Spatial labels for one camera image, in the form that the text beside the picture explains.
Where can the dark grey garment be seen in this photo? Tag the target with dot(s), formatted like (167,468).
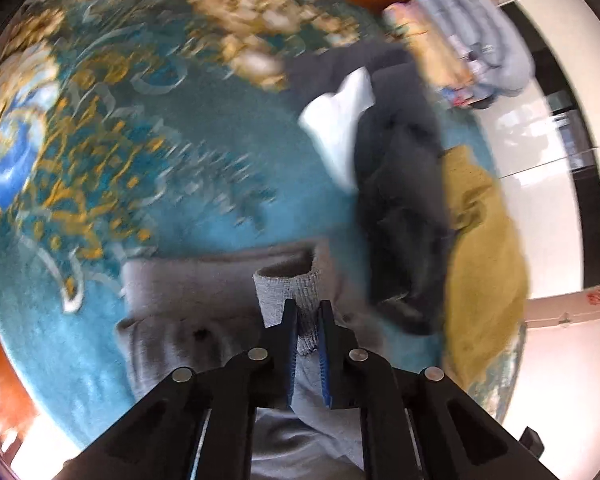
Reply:
(400,200)

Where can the peach patterned garment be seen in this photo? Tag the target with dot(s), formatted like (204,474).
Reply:
(432,52)

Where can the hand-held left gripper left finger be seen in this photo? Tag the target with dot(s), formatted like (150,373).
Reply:
(291,355)

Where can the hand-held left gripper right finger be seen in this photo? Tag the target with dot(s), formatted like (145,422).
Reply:
(325,360)

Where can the teal floral patterned rug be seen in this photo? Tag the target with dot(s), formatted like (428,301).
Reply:
(130,160)

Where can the mustard yellow garment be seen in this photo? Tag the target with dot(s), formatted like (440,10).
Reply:
(485,270)

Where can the light blue garment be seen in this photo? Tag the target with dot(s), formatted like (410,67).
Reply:
(475,30)

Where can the white garment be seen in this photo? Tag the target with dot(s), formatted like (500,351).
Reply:
(337,125)

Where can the grey sweatshirt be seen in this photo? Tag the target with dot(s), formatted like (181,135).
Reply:
(195,310)

